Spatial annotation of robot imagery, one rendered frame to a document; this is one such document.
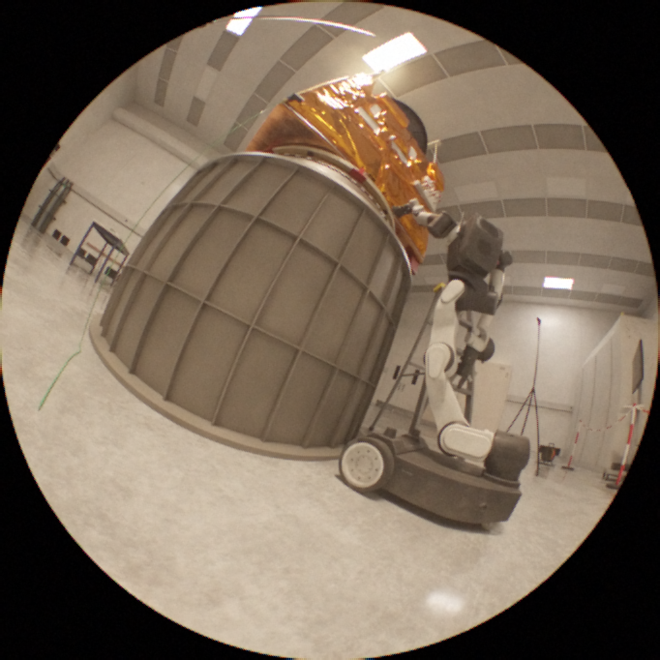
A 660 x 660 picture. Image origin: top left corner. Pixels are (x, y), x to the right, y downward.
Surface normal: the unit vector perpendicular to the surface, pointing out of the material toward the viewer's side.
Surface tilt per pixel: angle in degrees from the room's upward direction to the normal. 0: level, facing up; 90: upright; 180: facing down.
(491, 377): 90
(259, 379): 90
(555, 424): 90
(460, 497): 90
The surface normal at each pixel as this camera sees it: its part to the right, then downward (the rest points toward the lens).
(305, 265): 0.44, -0.03
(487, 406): -0.65, -0.43
